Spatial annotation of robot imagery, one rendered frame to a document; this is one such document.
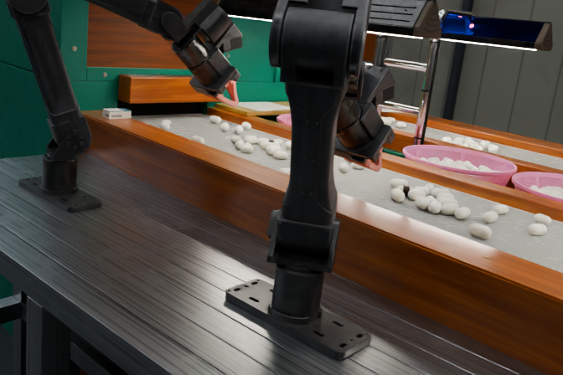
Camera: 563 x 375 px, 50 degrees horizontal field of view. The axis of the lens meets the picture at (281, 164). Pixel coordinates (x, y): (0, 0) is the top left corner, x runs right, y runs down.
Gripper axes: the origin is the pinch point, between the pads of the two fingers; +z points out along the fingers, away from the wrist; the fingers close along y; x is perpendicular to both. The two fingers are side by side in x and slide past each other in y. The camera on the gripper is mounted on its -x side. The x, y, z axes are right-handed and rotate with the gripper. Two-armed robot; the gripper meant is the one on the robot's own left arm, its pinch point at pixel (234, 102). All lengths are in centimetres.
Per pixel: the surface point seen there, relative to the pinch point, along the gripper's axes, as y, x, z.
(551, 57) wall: 23, -162, 166
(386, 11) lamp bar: -27.0, -26.5, -4.0
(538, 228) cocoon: -65, 0, 16
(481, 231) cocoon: -61, 7, 8
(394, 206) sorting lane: -42.9, 6.9, 9.7
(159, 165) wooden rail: 3.0, 21.0, -3.7
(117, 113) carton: 29.8, 13.1, -3.6
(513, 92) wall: 39, -145, 179
